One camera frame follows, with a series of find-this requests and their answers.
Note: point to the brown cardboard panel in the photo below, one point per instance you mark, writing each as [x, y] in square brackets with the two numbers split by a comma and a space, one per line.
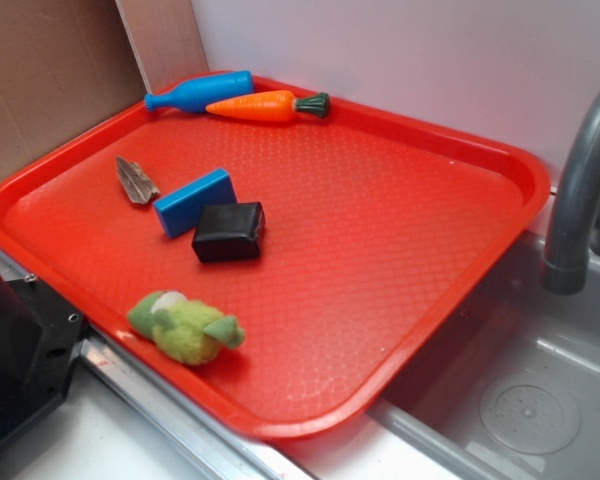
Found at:
[65, 66]

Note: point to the blue toy bottle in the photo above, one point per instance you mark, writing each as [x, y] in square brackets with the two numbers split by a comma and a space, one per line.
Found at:
[193, 96]

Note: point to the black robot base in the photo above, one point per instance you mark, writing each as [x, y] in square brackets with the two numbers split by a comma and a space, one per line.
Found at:
[40, 335]

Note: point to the red plastic tray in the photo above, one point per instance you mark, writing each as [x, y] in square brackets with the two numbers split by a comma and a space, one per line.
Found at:
[376, 227]

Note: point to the green plush toy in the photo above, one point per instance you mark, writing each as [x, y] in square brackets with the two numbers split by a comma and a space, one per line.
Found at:
[187, 331]

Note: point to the orange toy carrot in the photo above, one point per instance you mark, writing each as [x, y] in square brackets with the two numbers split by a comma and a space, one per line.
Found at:
[271, 106]

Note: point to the blue rectangular block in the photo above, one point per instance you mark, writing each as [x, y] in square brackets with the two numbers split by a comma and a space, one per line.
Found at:
[180, 211]

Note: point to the black rectangular block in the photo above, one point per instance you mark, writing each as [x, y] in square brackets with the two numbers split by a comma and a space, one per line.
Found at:
[229, 232]

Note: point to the brown wood piece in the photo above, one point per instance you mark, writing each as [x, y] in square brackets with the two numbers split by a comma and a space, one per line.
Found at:
[140, 189]

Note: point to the grey toy sink basin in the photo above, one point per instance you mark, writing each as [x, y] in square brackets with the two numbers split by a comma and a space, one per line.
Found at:
[509, 386]

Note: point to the grey toy faucet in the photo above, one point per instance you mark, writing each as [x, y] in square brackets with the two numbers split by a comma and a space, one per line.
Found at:
[574, 227]

